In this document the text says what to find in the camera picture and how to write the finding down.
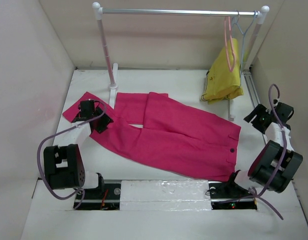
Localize pink trousers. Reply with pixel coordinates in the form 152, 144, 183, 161
62, 91, 242, 183

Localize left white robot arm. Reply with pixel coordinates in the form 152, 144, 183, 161
36, 99, 113, 200

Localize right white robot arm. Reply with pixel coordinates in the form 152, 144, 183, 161
241, 100, 303, 193

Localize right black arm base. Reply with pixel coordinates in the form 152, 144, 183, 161
205, 170, 258, 211

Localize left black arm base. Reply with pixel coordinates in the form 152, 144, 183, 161
73, 173, 122, 211

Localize pink plastic hanger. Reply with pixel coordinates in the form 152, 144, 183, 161
224, 16, 237, 72

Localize light blue plastic hanger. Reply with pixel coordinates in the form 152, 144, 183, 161
231, 10, 260, 87

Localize white and silver clothes rack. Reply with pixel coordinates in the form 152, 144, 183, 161
92, 2, 270, 108

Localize yellow garment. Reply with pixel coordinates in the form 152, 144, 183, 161
200, 38, 244, 104

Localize aluminium rail right side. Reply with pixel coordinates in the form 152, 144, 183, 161
243, 70, 267, 147

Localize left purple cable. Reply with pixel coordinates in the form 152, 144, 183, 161
36, 99, 107, 210

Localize purple cable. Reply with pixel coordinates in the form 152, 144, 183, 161
251, 83, 288, 221
36, 99, 107, 210

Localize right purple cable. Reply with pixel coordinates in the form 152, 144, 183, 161
251, 83, 288, 221

